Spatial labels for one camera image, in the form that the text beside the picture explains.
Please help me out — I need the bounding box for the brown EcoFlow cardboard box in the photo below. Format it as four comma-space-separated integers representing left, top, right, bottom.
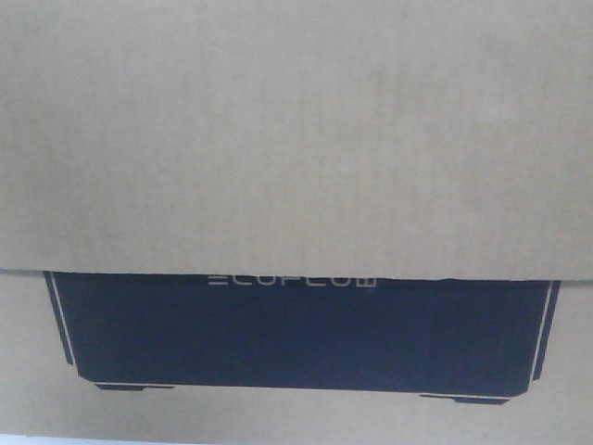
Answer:
1, 1, 592, 444

